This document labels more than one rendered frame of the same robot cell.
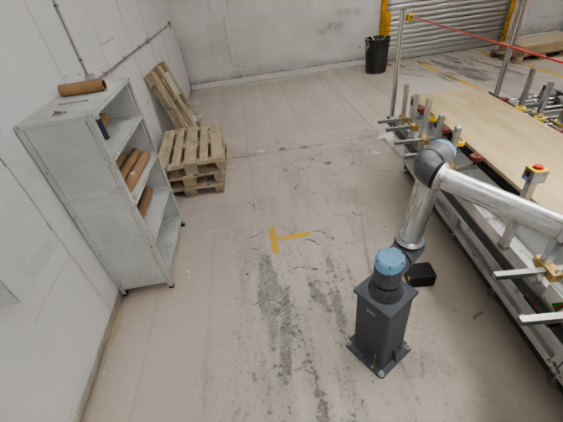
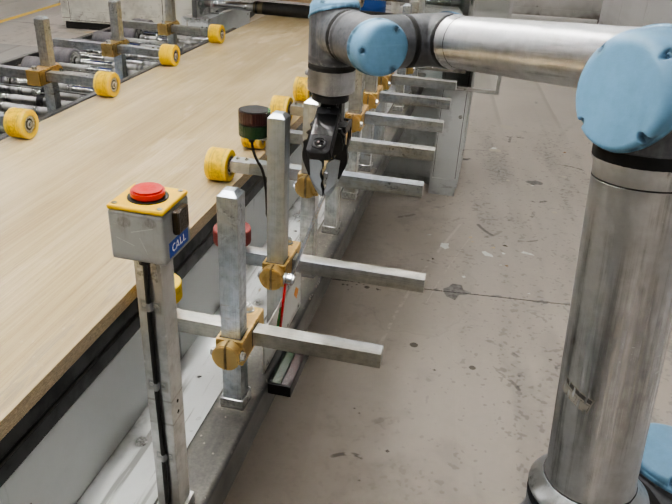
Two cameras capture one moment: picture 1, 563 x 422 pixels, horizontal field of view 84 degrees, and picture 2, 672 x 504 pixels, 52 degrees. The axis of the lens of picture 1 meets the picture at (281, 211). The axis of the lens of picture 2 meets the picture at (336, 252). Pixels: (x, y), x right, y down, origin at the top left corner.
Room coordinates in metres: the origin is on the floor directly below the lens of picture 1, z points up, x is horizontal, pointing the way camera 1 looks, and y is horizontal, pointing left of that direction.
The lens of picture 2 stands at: (1.91, -0.90, 1.55)
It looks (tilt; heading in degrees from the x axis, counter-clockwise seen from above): 28 degrees down; 189
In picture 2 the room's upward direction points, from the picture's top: 3 degrees clockwise
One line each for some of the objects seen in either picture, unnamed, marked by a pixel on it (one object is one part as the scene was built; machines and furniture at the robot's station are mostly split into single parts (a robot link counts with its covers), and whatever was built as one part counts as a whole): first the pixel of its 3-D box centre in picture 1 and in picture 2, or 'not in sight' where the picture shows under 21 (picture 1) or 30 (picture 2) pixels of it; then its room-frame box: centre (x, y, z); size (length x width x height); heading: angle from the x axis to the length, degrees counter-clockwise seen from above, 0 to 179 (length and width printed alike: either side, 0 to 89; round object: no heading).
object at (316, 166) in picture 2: not in sight; (319, 172); (0.64, -1.15, 1.04); 0.06 x 0.03 x 0.09; 177
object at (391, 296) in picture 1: (386, 284); not in sight; (1.11, -0.52, 0.65); 0.19 x 0.19 x 0.10
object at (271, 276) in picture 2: not in sight; (279, 264); (0.69, -1.21, 0.85); 0.14 x 0.06 x 0.05; 177
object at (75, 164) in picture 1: (126, 191); not in sight; (2.31, 1.27, 0.78); 0.90 x 0.45 x 1.55; 3
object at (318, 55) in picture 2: not in sight; (334, 33); (0.64, -1.13, 1.31); 0.10 x 0.09 x 0.12; 39
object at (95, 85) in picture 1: (82, 87); not in sight; (2.42, 1.28, 1.59); 0.30 x 0.08 x 0.08; 93
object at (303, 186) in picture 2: not in sight; (312, 177); (0.44, -1.20, 0.95); 0.14 x 0.06 x 0.05; 177
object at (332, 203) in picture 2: not in sight; (334, 161); (0.21, -1.19, 0.91); 0.04 x 0.04 x 0.48; 87
